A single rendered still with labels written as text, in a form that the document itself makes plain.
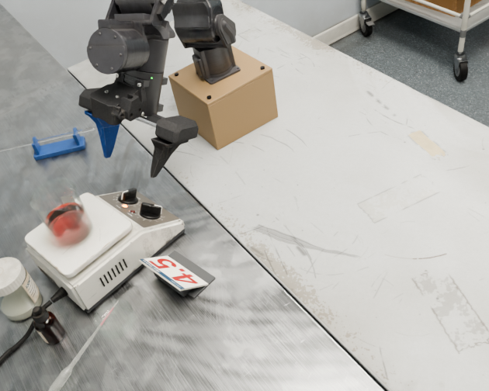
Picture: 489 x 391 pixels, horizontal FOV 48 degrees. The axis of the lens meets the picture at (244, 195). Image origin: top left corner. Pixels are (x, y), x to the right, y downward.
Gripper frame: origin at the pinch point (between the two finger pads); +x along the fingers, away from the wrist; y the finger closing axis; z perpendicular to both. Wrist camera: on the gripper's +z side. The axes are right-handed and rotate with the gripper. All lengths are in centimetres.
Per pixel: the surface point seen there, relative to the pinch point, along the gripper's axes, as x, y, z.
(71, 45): 13, -110, -98
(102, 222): 9.5, 2.6, 8.0
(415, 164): -4.7, 37.0, -27.6
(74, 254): 12.6, 3.0, 13.6
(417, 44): -12, -10, -235
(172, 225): 9.9, 9.2, -0.5
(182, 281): 13.6, 16.6, 6.2
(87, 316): 21.9, 6.0, 12.8
